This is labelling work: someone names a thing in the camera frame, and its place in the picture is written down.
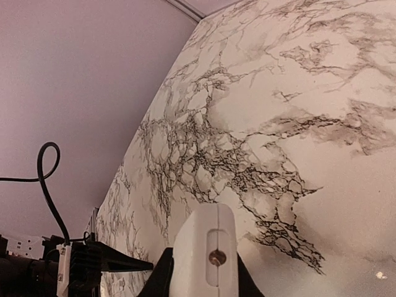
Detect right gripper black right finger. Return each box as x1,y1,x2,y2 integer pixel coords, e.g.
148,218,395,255
238,255,263,297

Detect white remote control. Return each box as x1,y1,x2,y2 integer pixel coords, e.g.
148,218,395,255
169,204,239,297

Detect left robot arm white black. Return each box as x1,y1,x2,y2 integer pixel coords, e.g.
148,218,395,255
1,231,153,296

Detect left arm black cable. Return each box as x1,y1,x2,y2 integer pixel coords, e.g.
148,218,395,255
0,141,71,242

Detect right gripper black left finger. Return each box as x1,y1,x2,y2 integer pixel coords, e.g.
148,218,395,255
145,247,174,297

